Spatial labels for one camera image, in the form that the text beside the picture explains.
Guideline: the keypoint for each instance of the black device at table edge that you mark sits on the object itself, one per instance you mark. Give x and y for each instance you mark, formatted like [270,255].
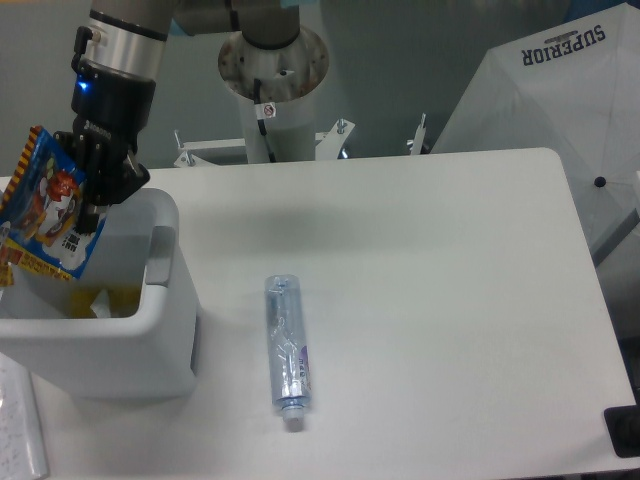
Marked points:
[623,426]

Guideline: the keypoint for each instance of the white metal bracket with bolts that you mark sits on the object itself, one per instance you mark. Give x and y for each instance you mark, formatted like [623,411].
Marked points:
[209,152]

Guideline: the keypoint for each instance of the white plastic trash can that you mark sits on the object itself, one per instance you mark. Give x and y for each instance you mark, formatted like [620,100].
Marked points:
[148,354]

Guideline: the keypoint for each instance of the white umbrella with lettering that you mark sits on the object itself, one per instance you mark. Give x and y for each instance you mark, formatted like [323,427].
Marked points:
[573,89]

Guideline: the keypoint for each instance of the colourful snack wrapper bag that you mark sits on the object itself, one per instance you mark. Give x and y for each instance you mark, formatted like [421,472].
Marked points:
[40,208]

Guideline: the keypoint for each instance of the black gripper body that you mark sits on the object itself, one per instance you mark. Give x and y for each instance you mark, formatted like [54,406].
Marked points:
[110,104]

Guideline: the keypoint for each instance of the crushed clear plastic bottle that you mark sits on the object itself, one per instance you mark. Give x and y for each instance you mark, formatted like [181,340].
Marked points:
[287,348]

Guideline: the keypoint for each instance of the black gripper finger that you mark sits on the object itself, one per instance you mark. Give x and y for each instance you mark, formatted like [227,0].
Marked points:
[112,176]
[77,147]

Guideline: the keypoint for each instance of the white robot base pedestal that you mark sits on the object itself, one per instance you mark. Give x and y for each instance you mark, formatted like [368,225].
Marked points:
[275,91]

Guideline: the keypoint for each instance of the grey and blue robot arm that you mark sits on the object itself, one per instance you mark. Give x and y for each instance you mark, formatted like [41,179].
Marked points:
[117,58]

